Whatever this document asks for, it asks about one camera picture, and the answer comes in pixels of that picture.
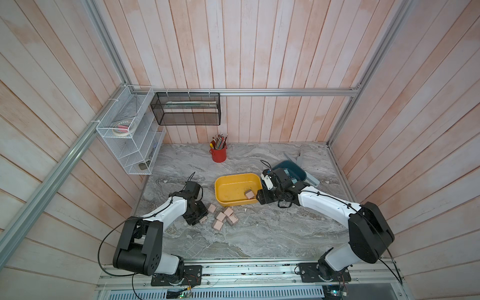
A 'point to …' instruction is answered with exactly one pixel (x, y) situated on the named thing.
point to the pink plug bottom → (218, 225)
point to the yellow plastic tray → (230, 189)
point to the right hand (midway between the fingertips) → (262, 193)
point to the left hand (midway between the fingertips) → (204, 218)
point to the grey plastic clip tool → (300, 160)
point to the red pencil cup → (218, 147)
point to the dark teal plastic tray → (293, 170)
